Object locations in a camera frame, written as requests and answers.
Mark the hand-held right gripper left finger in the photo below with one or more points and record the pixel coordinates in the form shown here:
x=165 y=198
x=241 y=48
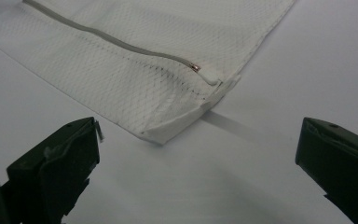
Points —
x=59 y=165

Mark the white mesh zippered laundry bag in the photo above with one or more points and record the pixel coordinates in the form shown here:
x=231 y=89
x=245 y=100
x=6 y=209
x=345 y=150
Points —
x=105 y=71

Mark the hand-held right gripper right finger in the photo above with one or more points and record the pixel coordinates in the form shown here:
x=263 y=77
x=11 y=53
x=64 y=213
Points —
x=341 y=161

